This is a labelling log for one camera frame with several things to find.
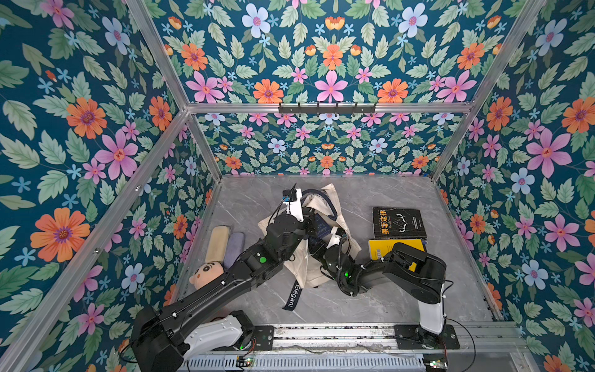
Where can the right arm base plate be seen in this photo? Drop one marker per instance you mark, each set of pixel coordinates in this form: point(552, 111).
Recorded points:
point(413, 337)

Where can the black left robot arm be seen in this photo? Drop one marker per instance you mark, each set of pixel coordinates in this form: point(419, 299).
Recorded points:
point(163, 340)

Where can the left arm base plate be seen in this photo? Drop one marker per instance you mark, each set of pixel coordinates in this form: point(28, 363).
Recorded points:
point(261, 338)

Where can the cream canvas tote bag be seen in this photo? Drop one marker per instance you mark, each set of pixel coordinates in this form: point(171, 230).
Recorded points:
point(305, 268)

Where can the cartoon boy plush doll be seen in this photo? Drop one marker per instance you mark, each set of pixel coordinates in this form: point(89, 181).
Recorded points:
point(207, 273)

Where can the purple fabric glasses case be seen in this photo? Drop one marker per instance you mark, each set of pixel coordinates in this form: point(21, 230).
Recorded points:
point(234, 248)

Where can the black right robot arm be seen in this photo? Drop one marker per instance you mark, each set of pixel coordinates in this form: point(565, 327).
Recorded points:
point(418, 273)

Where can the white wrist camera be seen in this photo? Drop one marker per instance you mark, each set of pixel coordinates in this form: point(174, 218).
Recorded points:
point(292, 199)
point(335, 241)

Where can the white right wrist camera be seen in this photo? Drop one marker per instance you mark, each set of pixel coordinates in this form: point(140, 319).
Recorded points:
point(335, 241)

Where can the beige glasses case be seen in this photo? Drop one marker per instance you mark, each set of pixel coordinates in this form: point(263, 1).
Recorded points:
point(218, 242)

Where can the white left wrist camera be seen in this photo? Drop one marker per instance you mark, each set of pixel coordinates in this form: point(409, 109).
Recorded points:
point(292, 199)

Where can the black hook rail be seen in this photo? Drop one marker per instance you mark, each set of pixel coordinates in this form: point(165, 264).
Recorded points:
point(332, 108)

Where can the yellow spine book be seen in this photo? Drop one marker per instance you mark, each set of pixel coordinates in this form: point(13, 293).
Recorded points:
point(386, 249)

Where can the black Elegant bag label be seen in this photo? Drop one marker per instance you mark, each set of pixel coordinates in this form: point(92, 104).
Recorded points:
point(293, 298)

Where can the black Murphy's Law book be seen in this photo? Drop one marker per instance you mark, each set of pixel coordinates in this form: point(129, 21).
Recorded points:
point(398, 224)

